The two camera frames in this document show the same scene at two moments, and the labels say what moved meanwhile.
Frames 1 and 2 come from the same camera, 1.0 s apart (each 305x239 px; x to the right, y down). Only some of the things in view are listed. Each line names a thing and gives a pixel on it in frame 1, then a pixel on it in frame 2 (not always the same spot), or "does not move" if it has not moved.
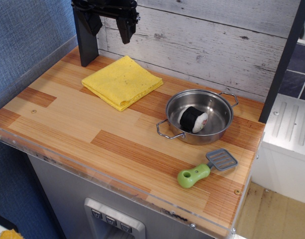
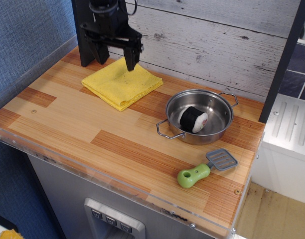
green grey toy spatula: (220, 159) does not move
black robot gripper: (125, 10) → (110, 24)
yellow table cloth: (121, 81) does not move
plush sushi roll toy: (192, 120) does not move
